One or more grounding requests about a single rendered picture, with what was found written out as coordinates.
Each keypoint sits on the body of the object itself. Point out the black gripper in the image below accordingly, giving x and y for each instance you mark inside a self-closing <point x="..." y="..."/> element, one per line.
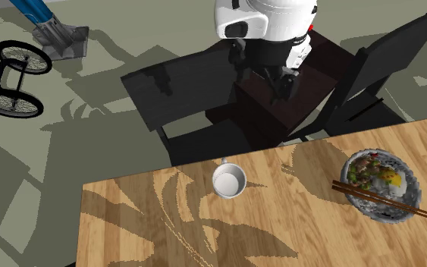
<point x="268" y="51"/>

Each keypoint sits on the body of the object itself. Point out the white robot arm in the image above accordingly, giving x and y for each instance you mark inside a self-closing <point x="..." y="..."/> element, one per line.
<point x="272" y="18"/>

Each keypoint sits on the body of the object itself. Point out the dark robot stand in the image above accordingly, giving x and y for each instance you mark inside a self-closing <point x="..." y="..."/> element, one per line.
<point x="311" y="87"/>

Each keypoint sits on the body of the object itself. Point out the black chair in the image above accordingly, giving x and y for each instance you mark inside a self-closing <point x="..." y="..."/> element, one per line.
<point x="176" y="92"/>
<point x="390" y="51"/>

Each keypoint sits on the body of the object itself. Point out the white cup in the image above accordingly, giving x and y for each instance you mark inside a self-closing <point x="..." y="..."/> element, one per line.
<point x="229" y="183"/>

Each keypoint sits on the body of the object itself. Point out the brown chopstick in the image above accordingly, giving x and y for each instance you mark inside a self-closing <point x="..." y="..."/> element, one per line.
<point x="383" y="197"/>
<point x="383" y="203"/>

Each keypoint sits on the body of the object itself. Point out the grey bowl of food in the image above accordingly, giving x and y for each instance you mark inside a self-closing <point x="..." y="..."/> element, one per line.
<point x="394" y="210"/>

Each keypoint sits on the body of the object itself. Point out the blue pole with grey base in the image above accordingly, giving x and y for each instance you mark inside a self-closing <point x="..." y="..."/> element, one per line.
<point x="61" y="33"/>

